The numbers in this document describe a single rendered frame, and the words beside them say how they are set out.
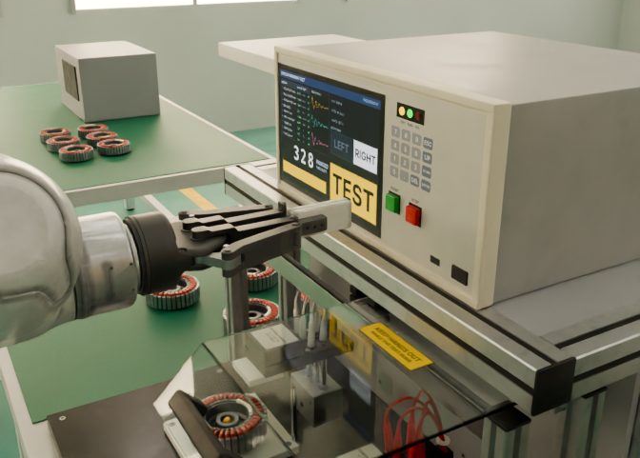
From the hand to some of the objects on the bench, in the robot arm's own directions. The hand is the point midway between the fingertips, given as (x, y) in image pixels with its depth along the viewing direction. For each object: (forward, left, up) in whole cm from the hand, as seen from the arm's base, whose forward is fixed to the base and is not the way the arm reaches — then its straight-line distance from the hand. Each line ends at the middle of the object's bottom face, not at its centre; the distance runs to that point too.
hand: (320, 218), depth 77 cm
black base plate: (-2, +9, -43) cm, 44 cm away
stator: (+6, +72, -42) cm, 84 cm away
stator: (+16, +53, -42) cm, 70 cm away
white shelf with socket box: (+55, +99, -42) cm, 121 cm away
